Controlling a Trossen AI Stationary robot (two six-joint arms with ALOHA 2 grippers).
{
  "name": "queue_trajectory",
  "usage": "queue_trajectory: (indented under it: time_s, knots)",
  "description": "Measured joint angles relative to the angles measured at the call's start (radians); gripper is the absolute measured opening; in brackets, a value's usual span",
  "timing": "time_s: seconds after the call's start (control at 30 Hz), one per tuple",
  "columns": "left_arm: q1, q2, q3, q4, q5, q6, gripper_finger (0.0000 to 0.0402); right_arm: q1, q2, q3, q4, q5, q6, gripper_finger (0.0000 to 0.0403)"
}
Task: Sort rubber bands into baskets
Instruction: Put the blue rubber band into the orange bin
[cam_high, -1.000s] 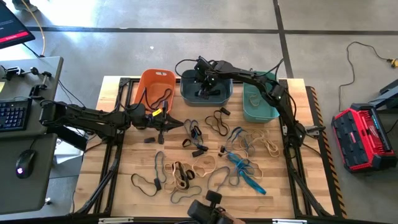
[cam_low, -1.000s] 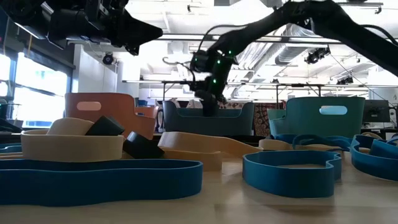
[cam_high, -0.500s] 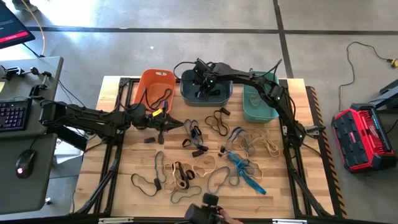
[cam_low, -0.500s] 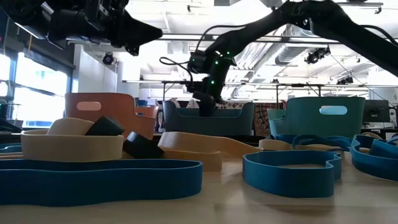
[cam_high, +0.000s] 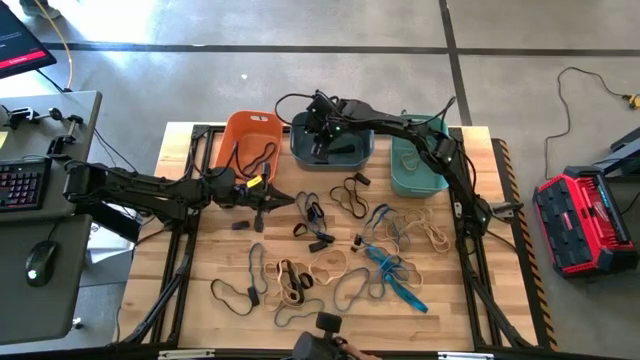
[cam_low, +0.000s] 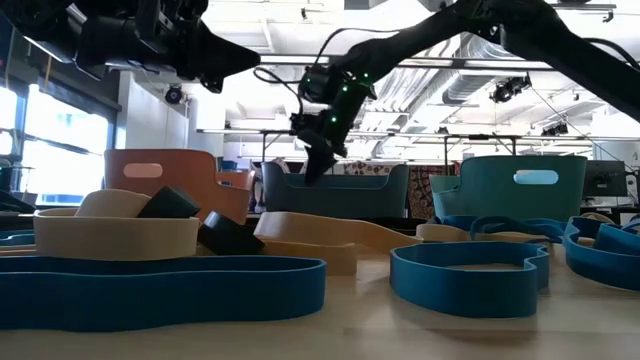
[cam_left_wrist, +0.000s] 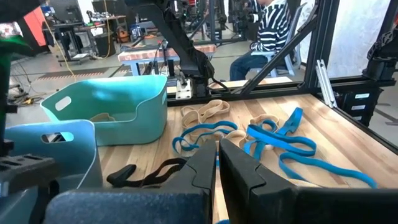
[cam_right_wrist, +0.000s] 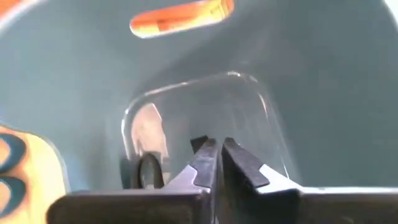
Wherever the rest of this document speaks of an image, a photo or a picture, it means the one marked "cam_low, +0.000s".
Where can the folding table black legs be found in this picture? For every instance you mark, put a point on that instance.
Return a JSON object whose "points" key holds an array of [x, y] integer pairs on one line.
{"points": [[480, 136], [280, 132]]}

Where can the silver ceiling duct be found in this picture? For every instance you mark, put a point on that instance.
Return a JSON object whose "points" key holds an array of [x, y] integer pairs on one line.
{"points": [[475, 85]]}

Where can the black light bar beam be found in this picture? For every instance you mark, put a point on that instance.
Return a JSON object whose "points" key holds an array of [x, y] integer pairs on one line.
{"points": [[435, 63]]}

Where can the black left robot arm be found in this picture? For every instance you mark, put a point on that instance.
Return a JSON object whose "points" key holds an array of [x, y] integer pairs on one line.
{"points": [[30, 25]]}

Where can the round black ceiling spotlight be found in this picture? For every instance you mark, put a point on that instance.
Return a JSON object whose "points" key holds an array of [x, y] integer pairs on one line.
{"points": [[173, 95]]}

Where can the black computer monitor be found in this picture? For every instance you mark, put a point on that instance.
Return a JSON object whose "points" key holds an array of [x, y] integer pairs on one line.
{"points": [[605, 179]]}

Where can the black ceiling rail fixture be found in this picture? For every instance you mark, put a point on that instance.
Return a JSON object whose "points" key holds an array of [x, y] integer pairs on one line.
{"points": [[600, 6]]}

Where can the black ceiling track light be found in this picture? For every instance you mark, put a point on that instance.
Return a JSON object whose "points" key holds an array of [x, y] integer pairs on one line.
{"points": [[555, 129], [510, 89]]}

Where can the orange plastic basket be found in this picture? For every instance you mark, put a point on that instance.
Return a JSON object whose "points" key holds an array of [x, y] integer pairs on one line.
{"points": [[190, 190]]}

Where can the blue storage bin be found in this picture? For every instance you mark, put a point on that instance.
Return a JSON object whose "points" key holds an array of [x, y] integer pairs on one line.
{"points": [[230, 165]]}

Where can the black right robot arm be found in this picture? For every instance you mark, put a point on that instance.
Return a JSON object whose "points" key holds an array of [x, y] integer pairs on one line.
{"points": [[550, 40]]}

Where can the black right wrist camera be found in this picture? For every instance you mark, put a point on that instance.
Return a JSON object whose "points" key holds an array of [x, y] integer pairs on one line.
{"points": [[301, 125]]}

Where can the patterned cloth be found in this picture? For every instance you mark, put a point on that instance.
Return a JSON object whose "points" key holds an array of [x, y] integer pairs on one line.
{"points": [[425, 190]]}

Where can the short wide black rubber band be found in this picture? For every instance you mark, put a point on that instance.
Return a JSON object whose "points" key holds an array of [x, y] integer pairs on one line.
{"points": [[227, 237], [170, 205]]}

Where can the teal green plastic basket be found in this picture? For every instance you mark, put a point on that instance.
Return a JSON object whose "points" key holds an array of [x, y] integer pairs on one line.
{"points": [[500, 200]]}

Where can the slate blue plastic basket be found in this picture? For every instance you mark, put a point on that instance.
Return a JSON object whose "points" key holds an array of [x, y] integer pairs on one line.
{"points": [[335, 200]]}

